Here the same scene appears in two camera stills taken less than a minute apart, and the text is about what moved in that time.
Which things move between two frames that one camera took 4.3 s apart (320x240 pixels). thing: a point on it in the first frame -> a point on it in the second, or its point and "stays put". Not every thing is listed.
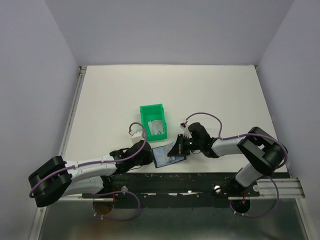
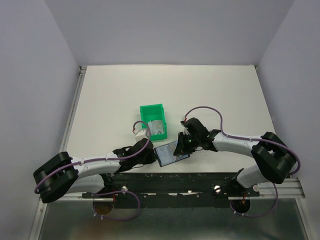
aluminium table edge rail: [72, 110] stays put
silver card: [171, 158] -> [177, 157]
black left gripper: [149, 159] stays put
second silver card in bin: [156, 127] stays put
